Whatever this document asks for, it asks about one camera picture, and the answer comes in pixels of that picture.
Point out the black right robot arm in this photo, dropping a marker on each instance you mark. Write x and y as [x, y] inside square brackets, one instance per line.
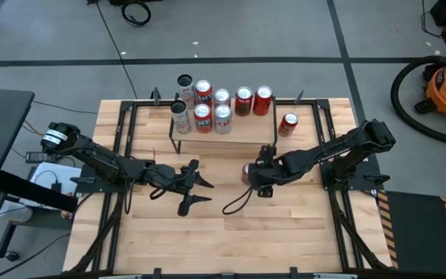
[323, 151]

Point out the red Coke Zero can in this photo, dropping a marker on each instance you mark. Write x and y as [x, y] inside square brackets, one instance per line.
[262, 102]
[287, 126]

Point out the tall slim white can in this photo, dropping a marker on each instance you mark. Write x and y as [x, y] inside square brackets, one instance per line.
[181, 124]
[187, 93]

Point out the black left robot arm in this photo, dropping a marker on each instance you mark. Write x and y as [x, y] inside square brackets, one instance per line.
[103, 160]

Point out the small black charger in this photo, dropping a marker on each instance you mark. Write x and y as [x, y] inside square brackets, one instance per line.
[56, 187]

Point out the black frame clamp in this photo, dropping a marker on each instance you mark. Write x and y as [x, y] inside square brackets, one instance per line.
[157, 273]
[294, 273]
[155, 97]
[299, 97]

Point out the silver Diet Coke can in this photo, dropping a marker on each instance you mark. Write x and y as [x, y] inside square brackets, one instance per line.
[223, 124]
[222, 96]

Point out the red Coca-Cola can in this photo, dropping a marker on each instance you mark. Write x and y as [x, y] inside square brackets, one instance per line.
[246, 172]
[243, 102]

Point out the white power box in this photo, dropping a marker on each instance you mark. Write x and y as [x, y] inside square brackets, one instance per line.
[45, 174]

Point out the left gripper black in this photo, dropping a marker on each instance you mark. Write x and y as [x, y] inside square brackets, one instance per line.
[169, 179]

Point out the orange Fanta can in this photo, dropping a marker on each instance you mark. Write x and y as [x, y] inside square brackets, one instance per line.
[203, 87]
[202, 124]

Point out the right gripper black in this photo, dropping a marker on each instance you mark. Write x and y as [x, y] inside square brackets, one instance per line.
[273, 172]

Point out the black desk crossbar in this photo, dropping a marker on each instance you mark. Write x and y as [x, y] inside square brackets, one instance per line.
[33, 190]

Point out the black metal table frame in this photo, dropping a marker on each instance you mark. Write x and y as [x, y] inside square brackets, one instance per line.
[141, 103]

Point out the wooden shelf with black legs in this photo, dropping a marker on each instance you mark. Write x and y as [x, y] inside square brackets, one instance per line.
[246, 129]

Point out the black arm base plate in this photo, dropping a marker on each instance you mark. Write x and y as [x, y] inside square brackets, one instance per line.
[347, 185]
[91, 186]

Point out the black yellow-striped floor mat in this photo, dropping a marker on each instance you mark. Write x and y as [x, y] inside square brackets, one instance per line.
[420, 232]

